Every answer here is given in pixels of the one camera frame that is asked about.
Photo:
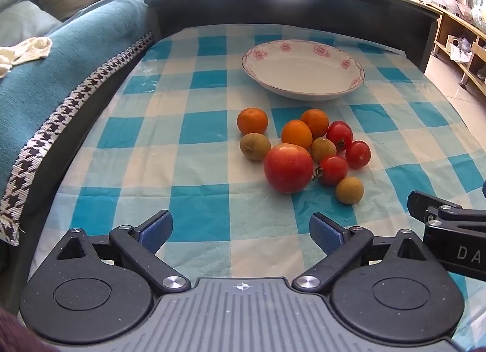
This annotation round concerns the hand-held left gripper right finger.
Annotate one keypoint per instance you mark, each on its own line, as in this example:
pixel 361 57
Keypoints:
pixel 324 232

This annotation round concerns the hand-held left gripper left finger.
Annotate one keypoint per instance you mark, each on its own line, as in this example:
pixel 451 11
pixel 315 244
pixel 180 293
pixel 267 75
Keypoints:
pixel 157 228

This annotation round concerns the brown longan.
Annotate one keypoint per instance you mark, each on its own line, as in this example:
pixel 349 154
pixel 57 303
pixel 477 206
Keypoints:
pixel 323 150
pixel 349 190
pixel 255 146

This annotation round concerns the red cherry tomato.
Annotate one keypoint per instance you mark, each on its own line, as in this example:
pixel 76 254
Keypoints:
pixel 358 154
pixel 340 134
pixel 333 170

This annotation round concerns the red apple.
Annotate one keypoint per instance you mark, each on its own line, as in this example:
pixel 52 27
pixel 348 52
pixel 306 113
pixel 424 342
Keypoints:
pixel 288 168

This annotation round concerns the orange mandarin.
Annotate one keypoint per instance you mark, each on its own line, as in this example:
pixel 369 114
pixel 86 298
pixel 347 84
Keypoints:
pixel 296 134
pixel 252 121
pixel 316 121

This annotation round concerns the white floral rim plate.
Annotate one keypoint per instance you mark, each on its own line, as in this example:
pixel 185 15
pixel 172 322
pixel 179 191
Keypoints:
pixel 303 71

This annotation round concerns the blue white checkered tablecloth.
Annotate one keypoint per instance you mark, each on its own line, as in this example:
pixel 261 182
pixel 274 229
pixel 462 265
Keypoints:
pixel 205 170

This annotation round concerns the white bag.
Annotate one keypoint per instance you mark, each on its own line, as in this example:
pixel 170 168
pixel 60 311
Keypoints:
pixel 457 48

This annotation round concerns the wooden shelf unit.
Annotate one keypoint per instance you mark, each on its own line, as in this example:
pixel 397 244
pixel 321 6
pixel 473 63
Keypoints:
pixel 448 20

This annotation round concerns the teal blanket houndstooth trim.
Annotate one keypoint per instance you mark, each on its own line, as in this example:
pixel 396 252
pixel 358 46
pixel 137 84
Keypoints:
pixel 57 82

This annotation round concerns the maroon garment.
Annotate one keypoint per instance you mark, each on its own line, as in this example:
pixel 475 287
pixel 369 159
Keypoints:
pixel 11 337

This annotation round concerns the white crumpled cloth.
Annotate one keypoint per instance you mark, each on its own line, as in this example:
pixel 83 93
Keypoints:
pixel 26 50

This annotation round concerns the dark wooden table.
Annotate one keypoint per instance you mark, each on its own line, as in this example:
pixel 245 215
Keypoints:
pixel 303 7

